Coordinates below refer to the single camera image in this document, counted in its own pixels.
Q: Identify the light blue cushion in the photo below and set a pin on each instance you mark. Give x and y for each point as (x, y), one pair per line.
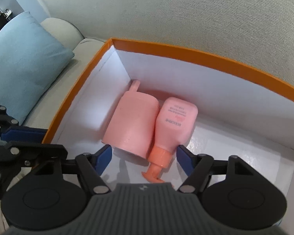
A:
(30, 61)

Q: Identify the orange cardboard box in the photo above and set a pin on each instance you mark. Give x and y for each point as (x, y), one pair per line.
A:
(242, 110)

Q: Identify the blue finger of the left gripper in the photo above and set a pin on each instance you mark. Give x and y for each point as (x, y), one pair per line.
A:
(23, 134)

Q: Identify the pink cylinder cup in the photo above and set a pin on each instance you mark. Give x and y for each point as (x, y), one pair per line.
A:
(131, 127)

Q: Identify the pink pump bottle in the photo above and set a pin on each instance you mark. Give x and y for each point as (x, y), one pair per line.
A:
(173, 127)

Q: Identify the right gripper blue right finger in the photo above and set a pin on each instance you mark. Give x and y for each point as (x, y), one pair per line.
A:
(197, 169)

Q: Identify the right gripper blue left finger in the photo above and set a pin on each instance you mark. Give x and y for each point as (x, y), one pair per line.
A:
(90, 168)

